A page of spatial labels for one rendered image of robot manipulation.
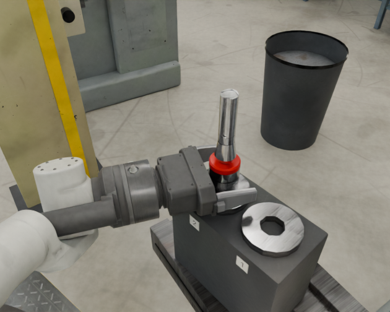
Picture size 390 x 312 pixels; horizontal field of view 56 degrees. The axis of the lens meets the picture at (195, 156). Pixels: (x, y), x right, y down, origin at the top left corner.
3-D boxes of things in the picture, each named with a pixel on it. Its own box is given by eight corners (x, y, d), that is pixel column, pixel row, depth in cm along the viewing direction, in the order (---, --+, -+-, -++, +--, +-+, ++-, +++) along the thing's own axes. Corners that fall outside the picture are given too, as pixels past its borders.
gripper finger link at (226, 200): (253, 199, 54) (213, 208, 53) (255, 184, 52) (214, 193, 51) (257, 207, 53) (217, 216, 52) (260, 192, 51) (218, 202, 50)
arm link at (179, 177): (192, 171, 63) (122, 186, 61) (192, 127, 57) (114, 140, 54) (216, 228, 54) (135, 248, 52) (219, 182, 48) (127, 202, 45)
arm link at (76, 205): (129, 210, 58) (54, 226, 56) (116, 145, 55) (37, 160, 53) (136, 244, 48) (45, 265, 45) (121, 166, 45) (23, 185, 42)
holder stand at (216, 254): (260, 345, 60) (280, 280, 46) (173, 257, 72) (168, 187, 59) (304, 296, 66) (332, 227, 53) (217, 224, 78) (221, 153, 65)
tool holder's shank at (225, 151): (232, 168, 53) (238, 103, 45) (211, 163, 53) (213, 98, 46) (238, 155, 55) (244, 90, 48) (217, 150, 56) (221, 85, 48)
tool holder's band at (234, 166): (236, 178, 53) (236, 173, 52) (204, 171, 54) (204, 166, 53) (243, 157, 56) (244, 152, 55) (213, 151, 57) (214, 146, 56)
